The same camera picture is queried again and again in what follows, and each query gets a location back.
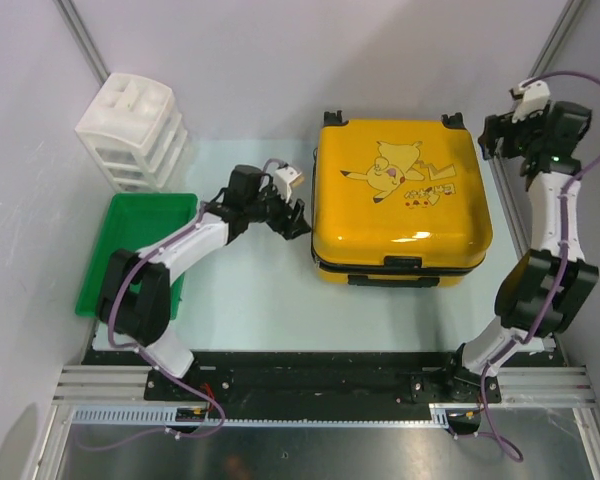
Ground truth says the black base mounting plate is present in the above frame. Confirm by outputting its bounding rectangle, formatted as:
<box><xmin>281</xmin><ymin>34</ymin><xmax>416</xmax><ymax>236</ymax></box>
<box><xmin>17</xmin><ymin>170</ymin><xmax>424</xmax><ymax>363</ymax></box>
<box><xmin>82</xmin><ymin>349</ymin><xmax>566</xmax><ymax>426</ymax></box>

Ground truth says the yellow Pikachu hard-shell suitcase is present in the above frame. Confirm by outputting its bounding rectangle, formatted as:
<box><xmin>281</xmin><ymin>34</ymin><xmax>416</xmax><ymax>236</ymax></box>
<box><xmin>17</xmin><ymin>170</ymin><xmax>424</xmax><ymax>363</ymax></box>
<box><xmin>311</xmin><ymin>111</ymin><xmax>493</xmax><ymax>288</ymax></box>

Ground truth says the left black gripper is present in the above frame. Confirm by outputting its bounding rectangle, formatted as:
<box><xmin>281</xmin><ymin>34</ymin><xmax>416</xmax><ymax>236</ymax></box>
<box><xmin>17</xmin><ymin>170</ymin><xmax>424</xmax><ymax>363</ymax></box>
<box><xmin>244</xmin><ymin>179</ymin><xmax>309</xmax><ymax>240</ymax></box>

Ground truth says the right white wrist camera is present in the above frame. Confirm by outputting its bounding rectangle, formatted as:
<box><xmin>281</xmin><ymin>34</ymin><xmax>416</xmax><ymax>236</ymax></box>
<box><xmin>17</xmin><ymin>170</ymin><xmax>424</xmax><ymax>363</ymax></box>
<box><xmin>510</xmin><ymin>79</ymin><xmax>550</xmax><ymax>123</ymax></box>

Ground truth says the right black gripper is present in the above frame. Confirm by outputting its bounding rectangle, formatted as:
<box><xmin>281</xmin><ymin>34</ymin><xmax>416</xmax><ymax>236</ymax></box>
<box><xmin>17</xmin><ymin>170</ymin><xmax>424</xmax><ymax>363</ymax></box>
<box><xmin>479</xmin><ymin>102</ymin><xmax>553</xmax><ymax>161</ymax></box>

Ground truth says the aluminium frame rail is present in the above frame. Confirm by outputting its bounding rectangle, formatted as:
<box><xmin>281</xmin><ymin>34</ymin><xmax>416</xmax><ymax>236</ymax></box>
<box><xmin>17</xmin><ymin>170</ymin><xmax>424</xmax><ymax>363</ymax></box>
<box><xmin>54</xmin><ymin>367</ymin><xmax>596</xmax><ymax>428</ymax></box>

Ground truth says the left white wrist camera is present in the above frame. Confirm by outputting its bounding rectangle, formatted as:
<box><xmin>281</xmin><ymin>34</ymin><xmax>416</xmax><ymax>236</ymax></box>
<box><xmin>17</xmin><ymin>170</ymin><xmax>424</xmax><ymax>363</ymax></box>
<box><xmin>272</xmin><ymin>164</ymin><xmax>304</xmax><ymax>203</ymax></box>

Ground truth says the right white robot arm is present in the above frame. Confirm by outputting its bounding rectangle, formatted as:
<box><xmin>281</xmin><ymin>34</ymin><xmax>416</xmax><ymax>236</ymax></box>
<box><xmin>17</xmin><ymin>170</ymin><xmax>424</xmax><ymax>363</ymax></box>
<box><xmin>441</xmin><ymin>101</ymin><xmax>599</xmax><ymax>402</ymax></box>

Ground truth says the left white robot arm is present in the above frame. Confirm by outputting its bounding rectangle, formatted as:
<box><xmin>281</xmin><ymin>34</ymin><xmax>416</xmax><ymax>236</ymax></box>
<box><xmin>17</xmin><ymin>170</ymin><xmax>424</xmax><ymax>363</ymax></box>
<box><xmin>95</xmin><ymin>159</ymin><xmax>311</xmax><ymax>400</ymax></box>

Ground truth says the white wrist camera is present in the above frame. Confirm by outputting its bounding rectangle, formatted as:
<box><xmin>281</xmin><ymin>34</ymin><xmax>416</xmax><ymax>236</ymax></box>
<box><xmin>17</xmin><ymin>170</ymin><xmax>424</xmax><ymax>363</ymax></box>
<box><xmin>510</xmin><ymin>79</ymin><xmax>550</xmax><ymax>123</ymax></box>
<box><xmin>272</xmin><ymin>164</ymin><xmax>304</xmax><ymax>203</ymax></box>

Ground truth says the green plastic tray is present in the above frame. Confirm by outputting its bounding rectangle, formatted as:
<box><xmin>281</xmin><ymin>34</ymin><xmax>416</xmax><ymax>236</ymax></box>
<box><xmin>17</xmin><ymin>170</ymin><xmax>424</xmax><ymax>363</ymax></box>
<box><xmin>75</xmin><ymin>193</ymin><xmax>198</xmax><ymax>318</ymax></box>

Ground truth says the white plastic drawer organizer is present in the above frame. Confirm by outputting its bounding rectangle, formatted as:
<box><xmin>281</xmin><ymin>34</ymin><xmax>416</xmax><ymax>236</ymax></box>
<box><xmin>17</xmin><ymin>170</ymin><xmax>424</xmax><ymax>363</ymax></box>
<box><xmin>75</xmin><ymin>73</ymin><xmax>188</xmax><ymax>192</ymax></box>

